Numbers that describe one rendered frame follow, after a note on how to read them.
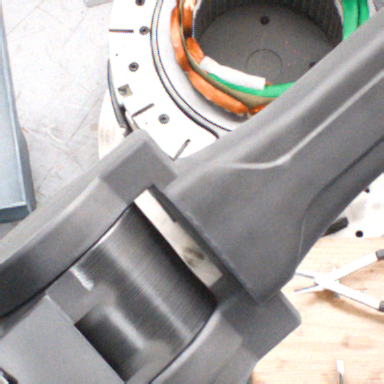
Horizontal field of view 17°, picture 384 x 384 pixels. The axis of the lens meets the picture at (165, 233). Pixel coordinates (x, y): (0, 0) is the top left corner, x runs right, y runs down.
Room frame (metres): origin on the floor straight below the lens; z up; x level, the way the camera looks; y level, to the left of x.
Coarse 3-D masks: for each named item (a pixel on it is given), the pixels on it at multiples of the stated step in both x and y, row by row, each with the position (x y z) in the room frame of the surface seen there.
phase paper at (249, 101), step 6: (222, 84) 0.46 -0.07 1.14; (222, 90) 0.46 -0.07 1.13; (228, 90) 0.46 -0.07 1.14; (234, 90) 0.46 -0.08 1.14; (234, 96) 0.46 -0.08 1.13; (240, 96) 0.45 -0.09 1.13; (246, 96) 0.45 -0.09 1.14; (252, 96) 0.45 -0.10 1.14; (258, 96) 0.45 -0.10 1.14; (246, 102) 0.45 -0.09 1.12; (252, 102) 0.45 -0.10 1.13; (258, 102) 0.45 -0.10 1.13; (264, 102) 0.45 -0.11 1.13; (270, 102) 0.45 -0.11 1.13
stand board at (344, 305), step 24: (336, 240) 0.32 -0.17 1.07; (360, 240) 0.32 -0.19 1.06; (312, 264) 0.30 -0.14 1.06; (336, 264) 0.30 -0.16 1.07; (288, 288) 0.28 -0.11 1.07; (360, 288) 0.27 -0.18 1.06; (312, 312) 0.25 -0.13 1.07; (336, 312) 0.25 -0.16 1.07; (360, 312) 0.25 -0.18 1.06; (288, 336) 0.23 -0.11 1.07; (312, 336) 0.23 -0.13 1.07; (336, 336) 0.23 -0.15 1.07; (360, 336) 0.22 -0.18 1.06; (264, 360) 0.21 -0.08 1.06; (288, 360) 0.21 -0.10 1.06; (312, 360) 0.21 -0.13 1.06; (336, 360) 0.20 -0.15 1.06; (360, 360) 0.20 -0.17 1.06
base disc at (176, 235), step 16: (112, 112) 0.58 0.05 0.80; (112, 128) 0.56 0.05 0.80; (112, 144) 0.54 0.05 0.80; (144, 192) 0.48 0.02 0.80; (368, 192) 0.45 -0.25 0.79; (144, 208) 0.46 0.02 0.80; (160, 208) 0.45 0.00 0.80; (352, 208) 0.43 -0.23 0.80; (368, 208) 0.43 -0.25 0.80; (160, 224) 0.43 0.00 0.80; (176, 224) 0.43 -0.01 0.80; (352, 224) 0.41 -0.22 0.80; (368, 224) 0.41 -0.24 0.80; (176, 240) 0.41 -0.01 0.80; (192, 240) 0.41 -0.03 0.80; (192, 256) 0.39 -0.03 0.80; (208, 272) 0.37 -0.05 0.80
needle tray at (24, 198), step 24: (0, 0) 0.63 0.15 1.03; (0, 24) 0.59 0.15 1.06; (0, 48) 0.56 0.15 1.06; (0, 72) 0.55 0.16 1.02; (0, 96) 0.53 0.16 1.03; (0, 120) 0.50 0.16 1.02; (0, 144) 0.47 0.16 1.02; (24, 144) 0.54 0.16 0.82; (0, 168) 0.45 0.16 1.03; (24, 168) 0.44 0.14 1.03; (0, 192) 0.42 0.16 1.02; (24, 192) 0.40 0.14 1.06; (0, 216) 0.39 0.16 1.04; (24, 216) 0.39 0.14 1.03
